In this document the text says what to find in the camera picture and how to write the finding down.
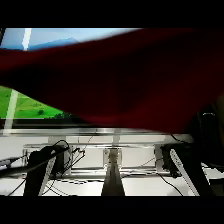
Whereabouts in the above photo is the red garment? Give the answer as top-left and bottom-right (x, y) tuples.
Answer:
(0, 28), (224, 134)

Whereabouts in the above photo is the silver frame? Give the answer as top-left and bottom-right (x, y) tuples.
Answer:
(0, 127), (224, 197)

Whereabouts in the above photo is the black cable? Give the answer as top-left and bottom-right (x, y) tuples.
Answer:
(157, 172), (185, 197)
(61, 134), (96, 177)

